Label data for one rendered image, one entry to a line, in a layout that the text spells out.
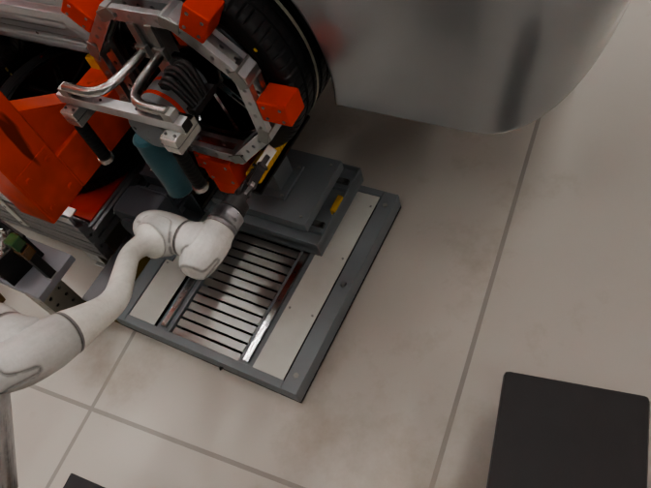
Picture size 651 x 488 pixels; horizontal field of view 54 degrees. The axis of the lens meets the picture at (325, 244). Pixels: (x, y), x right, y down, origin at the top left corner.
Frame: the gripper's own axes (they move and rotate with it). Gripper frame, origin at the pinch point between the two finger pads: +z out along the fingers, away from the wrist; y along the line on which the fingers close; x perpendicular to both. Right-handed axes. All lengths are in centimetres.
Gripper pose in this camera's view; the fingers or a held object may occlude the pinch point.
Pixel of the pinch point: (266, 157)
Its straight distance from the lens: 186.4
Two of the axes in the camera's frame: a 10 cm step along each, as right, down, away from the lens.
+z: 4.4, -8.0, 4.1
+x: -7.7, -5.7, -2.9
